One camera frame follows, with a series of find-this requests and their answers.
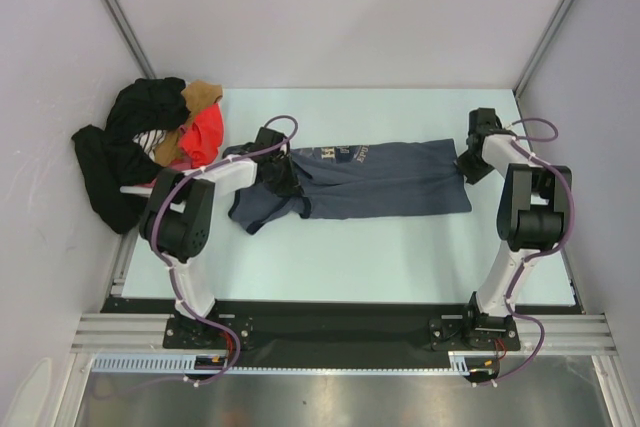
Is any blue graphic tank top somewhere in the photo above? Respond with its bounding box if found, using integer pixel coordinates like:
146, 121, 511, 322
228, 139, 472, 235

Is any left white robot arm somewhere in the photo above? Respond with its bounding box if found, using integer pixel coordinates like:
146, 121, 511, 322
139, 125, 301, 352

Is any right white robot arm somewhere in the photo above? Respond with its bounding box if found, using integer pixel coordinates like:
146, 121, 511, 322
449, 108, 575, 350

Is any red tank top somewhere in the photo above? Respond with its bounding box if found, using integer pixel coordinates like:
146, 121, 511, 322
178, 103, 224, 169

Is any pink tank top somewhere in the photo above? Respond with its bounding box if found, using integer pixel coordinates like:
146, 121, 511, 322
140, 160, 192, 188

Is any brown tank top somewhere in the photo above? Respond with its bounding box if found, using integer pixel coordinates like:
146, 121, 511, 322
154, 80, 223, 167

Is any striped tank top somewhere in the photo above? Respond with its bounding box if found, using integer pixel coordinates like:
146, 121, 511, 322
133, 129, 167, 159

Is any black tank top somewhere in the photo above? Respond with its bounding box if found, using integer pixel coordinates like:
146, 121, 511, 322
71, 77, 189, 234

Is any white laundry basket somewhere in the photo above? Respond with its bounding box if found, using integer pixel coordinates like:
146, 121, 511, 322
120, 185, 153, 198

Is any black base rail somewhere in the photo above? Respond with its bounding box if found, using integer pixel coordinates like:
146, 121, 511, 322
101, 297, 581, 367

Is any white cable duct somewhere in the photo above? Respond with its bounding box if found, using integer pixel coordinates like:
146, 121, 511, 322
91, 352, 497, 377

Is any right aluminium frame post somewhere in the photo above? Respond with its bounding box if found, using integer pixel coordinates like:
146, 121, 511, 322
512, 0, 577, 101

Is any aluminium frame post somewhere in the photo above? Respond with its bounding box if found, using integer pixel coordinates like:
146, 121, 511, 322
100, 0, 156, 79
512, 0, 577, 101

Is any left aluminium frame post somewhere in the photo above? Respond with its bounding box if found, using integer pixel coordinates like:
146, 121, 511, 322
100, 0, 156, 79

